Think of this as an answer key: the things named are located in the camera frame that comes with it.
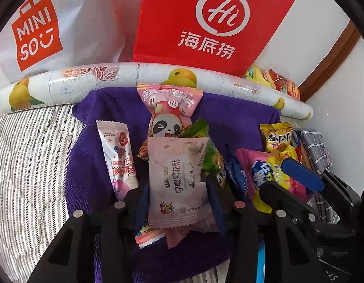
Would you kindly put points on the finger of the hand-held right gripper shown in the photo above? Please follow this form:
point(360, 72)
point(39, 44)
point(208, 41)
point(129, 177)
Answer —
point(285, 197)
point(302, 174)

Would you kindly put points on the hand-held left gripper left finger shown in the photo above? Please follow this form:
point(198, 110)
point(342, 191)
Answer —
point(142, 206)

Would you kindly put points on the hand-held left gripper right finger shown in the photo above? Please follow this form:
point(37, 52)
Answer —
point(218, 212)

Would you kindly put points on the red white snack packet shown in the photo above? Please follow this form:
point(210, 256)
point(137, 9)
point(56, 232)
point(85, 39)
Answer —
point(149, 235)

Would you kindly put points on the pink yellow chips packet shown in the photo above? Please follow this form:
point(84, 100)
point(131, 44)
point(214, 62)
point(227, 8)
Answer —
point(258, 179)

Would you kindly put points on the pale pink snack packet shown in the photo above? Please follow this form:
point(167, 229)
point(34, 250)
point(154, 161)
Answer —
point(179, 188)

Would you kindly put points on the yellow snack packet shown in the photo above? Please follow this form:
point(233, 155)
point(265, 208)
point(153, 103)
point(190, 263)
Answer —
point(277, 141)

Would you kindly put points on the blue snack packet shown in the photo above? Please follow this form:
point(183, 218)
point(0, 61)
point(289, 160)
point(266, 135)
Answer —
point(236, 174)

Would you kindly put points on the small brown snack packet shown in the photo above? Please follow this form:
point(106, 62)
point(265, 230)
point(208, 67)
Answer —
point(143, 151)

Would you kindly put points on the green snack packet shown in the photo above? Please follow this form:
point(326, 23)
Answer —
point(212, 156)

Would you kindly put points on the white pink snack packet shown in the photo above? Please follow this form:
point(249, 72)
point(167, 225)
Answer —
point(118, 153)

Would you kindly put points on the panda print snack packet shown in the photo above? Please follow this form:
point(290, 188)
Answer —
point(165, 123)

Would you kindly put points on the grey checked cloth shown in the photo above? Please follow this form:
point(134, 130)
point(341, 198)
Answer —
point(317, 153)

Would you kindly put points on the purple towel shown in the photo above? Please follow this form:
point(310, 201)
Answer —
point(90, 168)

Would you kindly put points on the blue box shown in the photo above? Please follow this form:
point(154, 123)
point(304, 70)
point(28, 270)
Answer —
point(262, 262)

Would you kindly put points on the orange chip bag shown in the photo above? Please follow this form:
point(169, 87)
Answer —
point(286, 87)

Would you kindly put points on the yellow chip bag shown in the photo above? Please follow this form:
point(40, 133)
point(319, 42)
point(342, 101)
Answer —
point(258, 76)

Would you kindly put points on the striped tablecloth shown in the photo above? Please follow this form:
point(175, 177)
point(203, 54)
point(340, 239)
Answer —
point(31, 168)

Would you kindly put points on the fruit-print paper roll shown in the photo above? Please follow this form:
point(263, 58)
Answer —
point(96, 78)

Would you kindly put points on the red paper bag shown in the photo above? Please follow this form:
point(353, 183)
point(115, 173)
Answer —
point(170, 20)

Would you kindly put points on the white plastic bag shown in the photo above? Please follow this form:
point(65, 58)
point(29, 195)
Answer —
point(90, 20)

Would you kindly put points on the wooden door frame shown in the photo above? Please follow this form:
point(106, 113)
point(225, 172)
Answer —
point(329, 62)

